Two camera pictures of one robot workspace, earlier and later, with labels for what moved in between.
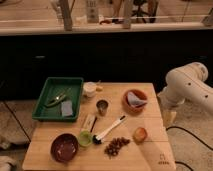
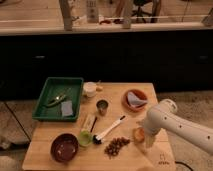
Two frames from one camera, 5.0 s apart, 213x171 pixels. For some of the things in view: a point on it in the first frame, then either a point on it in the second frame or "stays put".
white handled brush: (97, 139) stays put
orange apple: (139, 135) stays put
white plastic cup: (89, 89) stays put
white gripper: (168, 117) to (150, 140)
